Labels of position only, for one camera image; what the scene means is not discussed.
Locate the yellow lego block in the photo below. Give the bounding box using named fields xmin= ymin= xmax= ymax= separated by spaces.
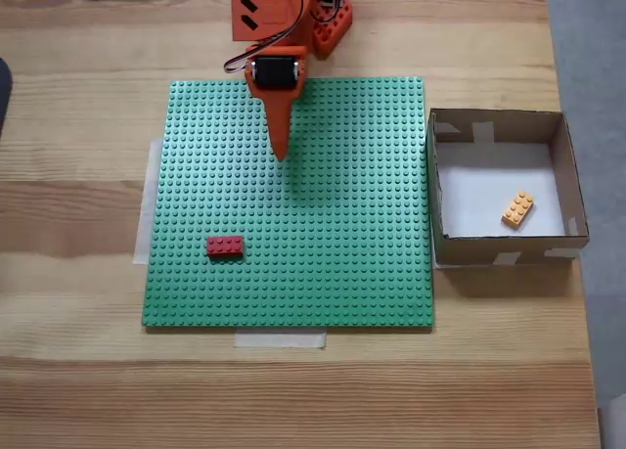
xmin=500 ymin=190 xmax=536 ymax=233

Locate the green lego baseplate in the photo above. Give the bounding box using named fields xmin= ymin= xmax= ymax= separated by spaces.
xmin=141 ymin=75 xmax=436 ymax=332

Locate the red lego block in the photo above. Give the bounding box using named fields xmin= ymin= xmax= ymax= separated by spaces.
xmin=205 ymin=235 xmax=246 ymax=259

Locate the cardboard box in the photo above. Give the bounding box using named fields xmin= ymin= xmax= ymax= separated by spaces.
xmin=425 ymin=107 xmax=591 ymax=269

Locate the wide masking tape strip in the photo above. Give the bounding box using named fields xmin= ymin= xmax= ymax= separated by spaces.
xmin=132 ymin=138 xmax=165 ymax=267

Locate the white paper sheet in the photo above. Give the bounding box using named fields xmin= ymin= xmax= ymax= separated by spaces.
xmin=434 ymin=143 xmax=568 ymax=239

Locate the black rounded object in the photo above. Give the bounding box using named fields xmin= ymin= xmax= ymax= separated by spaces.
xmin=0 ymin=56 xmax=15 ymax=142

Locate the gripper servo cable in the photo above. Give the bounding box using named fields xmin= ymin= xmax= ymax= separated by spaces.
xmin=222 ymin=0 xmax=307 ymax=76

